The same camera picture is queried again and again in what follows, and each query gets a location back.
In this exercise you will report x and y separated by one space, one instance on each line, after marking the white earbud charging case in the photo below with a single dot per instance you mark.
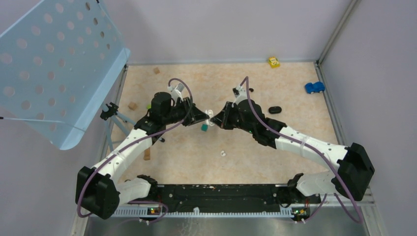
210 114

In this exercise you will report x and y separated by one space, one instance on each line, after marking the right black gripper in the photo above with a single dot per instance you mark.
222 119

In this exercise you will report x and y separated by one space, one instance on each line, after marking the blue toy car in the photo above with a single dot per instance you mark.
317 87

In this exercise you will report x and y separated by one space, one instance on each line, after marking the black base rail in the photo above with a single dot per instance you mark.
230 198

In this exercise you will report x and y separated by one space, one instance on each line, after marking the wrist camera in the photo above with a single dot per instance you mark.
240 94
176 92

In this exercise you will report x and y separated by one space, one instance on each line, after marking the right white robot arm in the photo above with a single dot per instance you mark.
350 169

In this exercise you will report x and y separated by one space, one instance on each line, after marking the yellow toy car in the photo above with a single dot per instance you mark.
273 62

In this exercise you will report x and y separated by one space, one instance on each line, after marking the black earbud case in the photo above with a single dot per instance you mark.
275 110

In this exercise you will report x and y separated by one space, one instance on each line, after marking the wooden block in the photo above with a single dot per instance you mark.
147 154

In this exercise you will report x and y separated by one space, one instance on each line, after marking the blue perforated metal panel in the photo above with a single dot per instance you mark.
58 62

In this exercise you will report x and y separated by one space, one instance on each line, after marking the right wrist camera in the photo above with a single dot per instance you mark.
240 94

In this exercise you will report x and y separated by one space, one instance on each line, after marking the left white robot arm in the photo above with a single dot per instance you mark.
98 189

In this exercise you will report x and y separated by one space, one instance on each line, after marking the teal cube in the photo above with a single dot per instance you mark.
204 127

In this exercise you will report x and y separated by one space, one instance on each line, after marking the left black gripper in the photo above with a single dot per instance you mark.
196 115

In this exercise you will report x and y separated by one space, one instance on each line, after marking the blue tripod stand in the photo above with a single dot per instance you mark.
111 116

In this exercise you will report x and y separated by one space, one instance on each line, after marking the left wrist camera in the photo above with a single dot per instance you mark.
176 92

